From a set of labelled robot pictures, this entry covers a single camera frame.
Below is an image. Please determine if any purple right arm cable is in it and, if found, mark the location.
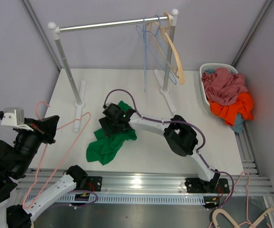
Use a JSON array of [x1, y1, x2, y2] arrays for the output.
[[103, 89, 235, 209]]

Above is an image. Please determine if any white perforated laundry basket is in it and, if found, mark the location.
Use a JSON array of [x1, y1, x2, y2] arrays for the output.
[[199, 63, 238, 113]]

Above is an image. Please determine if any pink red t shirt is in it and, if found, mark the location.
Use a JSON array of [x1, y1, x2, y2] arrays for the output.
[[205, 68, 248, 106]]

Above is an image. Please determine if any light blue wire hanger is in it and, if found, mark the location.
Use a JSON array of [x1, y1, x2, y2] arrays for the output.
[[146, 12, 183, 89], [136, 18, 148, 92]]

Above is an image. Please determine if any aluminium mounting rail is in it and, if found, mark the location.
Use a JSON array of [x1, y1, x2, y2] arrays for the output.
[[17, 121, 274, 196]]

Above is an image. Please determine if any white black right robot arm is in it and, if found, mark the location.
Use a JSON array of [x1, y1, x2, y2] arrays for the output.
[[99, 103, 220, 192]]

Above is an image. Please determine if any orange t shirt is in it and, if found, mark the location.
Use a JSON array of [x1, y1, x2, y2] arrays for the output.
[[209, 93, 254, 126]]

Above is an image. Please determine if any beige hanger bottom right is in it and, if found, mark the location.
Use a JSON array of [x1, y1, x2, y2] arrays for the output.
[[209, 207, 274, 228]]

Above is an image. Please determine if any grey blue t shirt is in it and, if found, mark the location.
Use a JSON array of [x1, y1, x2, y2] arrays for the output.
[[203, 69, 245, 135]]

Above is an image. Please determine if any white slotted cable duct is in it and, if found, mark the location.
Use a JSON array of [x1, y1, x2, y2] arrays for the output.
[[24, 192, 218, 206]]

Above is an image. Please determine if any green t shirt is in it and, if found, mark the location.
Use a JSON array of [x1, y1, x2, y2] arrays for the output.
[[86, 100, 137, 165]]

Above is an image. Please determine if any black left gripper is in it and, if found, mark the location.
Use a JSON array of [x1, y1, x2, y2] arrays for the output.
[[12, 114, 60, 176]]

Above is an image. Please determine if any pink wire hanger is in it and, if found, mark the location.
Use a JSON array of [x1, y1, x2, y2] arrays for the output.
[[22, 101, 91, 209], [222, 171, 257, 228]]

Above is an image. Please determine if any pink wire hanger on floor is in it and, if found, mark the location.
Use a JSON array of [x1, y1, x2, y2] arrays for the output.
[[222, 171, 257, 228]]

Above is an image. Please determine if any beige plastic hanger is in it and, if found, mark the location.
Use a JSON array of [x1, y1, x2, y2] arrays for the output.
[[140, 9, 185, 85]]

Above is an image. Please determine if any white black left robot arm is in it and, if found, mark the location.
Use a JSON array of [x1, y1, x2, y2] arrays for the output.
[[0, 115, 88, 228]]

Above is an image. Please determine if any silver clothes rack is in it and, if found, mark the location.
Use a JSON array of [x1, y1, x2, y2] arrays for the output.
[[48, 16, 177, 133]]

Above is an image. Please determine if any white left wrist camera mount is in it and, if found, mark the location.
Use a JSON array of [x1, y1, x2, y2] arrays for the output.
[[1, 107, 33, 131]]

